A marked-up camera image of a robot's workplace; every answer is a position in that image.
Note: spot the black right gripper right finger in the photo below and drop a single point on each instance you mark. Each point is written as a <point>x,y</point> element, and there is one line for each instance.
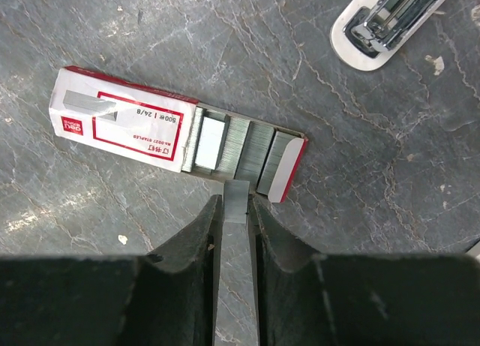
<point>307,297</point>

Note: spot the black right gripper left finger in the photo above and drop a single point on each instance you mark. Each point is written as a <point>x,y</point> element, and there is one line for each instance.
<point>165,297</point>

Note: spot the silver staple strip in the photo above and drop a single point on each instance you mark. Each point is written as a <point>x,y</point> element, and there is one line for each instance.
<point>235,200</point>

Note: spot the red white staple box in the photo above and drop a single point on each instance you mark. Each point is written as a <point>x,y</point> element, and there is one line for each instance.
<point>174,132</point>

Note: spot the green white stapler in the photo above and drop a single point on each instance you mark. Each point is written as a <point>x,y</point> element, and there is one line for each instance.
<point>369,32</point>

